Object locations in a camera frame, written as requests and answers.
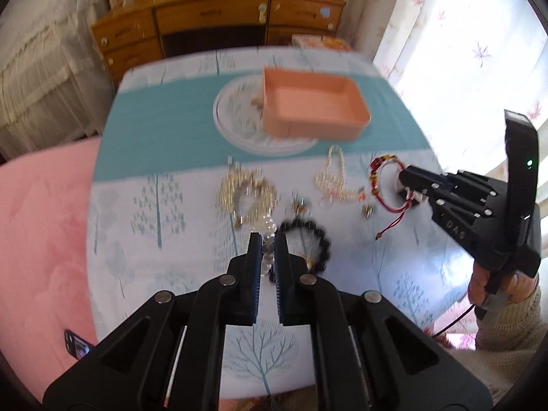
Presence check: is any red string bead bracelet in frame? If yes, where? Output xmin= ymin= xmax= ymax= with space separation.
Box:
xmin=370 ymin=154 xmax=417 ymax=241

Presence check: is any black bead bracelet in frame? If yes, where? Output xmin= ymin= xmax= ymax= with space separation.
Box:
xmin=268 ymin=217 xmax=333 ymax=284

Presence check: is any white pearl bracelet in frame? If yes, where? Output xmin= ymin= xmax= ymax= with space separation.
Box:
xmin=256 ymin=213 xmax=277 ymax=276

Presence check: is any long pearl necklace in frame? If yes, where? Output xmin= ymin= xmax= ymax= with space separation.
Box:
xmin=315 ymin=145 xmax=366 ymax=204

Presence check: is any small charm earrings cluster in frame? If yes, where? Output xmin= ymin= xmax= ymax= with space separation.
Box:
xmin=292 ymin=196 xmax=309 ymax=217

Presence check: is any gold leaf hair comb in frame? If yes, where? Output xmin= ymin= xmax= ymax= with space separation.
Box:
xmin=218 ymin=158 xmax=278 ymax=229

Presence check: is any pink rectangular jewelry box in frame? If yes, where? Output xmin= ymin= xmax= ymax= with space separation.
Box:
xmin=262 ymin=68 xmax=372 ymax=142

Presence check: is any cream knit sleeve forearm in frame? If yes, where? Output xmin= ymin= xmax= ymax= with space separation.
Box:
xmin=448 ymin=288 xmax=547 ymax=403

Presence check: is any person's right hand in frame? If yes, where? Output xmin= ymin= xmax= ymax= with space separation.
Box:
xmin=467 ymin=261 xmax=539 ymax=309

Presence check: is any tree patterned tablecloth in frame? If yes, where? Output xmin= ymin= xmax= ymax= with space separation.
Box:
xmin=84 ymin=46 xmax=477 ymax=399

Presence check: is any floral sheer curtain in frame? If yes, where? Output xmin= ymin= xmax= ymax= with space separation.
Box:
xmin=339 ymin=0 xmax=547 ymax=174

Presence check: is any smartphone on blanket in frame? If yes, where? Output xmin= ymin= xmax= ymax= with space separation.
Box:
xmin=64 ymin=329 xmax=94 ymax=360

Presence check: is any pink blanket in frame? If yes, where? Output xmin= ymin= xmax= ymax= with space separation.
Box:
xmin=1 ymin=136 xmax=100 ymax=400

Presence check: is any wooden dresser desk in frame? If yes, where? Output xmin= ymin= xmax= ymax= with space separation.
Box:
xmin=92 ymin=0 xmax=346 ymax=84

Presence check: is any white lace bed skirt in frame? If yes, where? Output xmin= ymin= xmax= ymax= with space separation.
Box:
xmin=1 ymin=0 xmax=113 ymax=160

